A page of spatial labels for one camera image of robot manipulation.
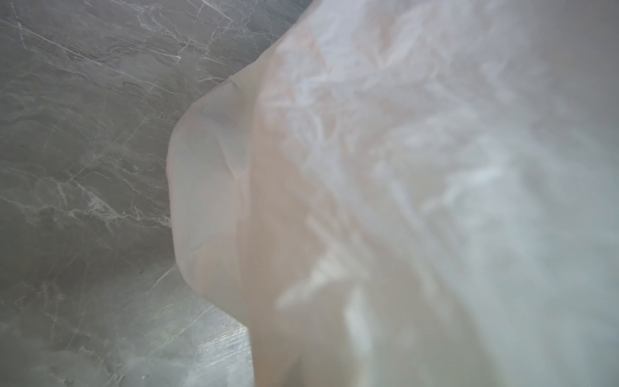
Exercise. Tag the white plastic bag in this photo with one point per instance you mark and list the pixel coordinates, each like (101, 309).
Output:
(413, 193)

